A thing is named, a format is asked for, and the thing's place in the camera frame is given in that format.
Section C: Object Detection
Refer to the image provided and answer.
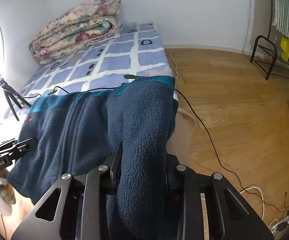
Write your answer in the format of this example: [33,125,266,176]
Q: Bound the white striped hanging towel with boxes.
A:
[272,0,289,38]

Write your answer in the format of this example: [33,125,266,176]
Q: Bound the black cable on bed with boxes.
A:
[23,73,289,214]

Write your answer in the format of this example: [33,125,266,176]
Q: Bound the black clothes rack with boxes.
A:
[250,0,289,80]

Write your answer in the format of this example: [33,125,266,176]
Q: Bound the blue checked bed sheet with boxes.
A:
[3,23,175,119]

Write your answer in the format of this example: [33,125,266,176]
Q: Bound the left hand white glove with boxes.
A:
[0,169,16,216]

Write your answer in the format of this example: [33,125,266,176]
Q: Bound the white power strip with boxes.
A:
[268,209,289,235]

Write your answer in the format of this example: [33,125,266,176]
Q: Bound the white floor cables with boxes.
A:
[167,52,289,230]

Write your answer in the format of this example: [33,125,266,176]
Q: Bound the folded floral quilt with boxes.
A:
[29,0,121,64]

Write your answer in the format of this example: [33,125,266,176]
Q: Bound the black light tripod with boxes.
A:
[0,77,32,121]

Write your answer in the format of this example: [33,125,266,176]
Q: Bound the teal plaid fleece jacket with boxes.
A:
[7,76,178,239]

